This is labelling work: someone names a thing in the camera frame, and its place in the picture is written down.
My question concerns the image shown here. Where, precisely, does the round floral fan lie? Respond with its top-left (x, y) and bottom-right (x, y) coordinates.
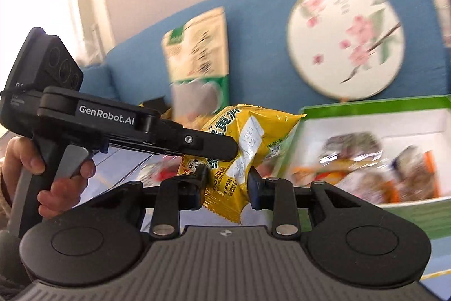
top-left (286, 0), bottom-right (406, 101)

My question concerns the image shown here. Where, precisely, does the beige green grain pouch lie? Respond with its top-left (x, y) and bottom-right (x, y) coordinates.
top-left (161, 6), bottom-right (231, 122)

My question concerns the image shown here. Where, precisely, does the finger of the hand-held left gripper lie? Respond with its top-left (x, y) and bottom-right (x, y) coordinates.
top-left (105, 118), bottom-right (239, 161)

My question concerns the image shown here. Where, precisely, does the person's left forearm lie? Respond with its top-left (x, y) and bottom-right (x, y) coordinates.
top-left (0, 174), bottom-right (16, 234)

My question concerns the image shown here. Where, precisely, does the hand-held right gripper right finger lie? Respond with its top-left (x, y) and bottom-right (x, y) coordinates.
top-left (247, 170), bottom-right (384, 240)

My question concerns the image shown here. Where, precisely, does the green cardboard box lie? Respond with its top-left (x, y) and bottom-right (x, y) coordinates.
top-left (271, 95), bottom-right (451, 250)

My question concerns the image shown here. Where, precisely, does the blue sofa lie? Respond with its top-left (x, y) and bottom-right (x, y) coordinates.
top-left (79, 0), bottom-right (451, 291)

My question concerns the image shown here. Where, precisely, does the blue plaid blanket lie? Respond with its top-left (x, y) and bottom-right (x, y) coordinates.
top-left (0, 128), bottom-right (451, 291)

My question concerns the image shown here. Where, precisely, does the brown orange snack packet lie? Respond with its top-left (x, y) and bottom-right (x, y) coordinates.
top-left (386, 146), bottom-right (441, 203)

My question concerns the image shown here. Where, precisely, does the small orange snack packet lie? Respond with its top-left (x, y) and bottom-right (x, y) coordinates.
top-left (292, 165), bottom-right (339, 186)

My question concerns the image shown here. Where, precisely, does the person's left hand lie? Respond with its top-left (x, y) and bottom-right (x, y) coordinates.
top-left (0, 136), bottom-right (96, 220)

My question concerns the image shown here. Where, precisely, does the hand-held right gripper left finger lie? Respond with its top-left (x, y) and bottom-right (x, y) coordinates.
top-left (83, 167), bottom-right (208, 240)

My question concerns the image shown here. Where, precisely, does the blue cushion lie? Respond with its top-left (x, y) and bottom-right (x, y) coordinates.
top-left (80, 63), bottom-right (117, 100)

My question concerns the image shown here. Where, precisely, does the yellow snack packet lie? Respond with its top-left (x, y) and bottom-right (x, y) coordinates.
top-left (176, 104), bottom-right (307, 226)

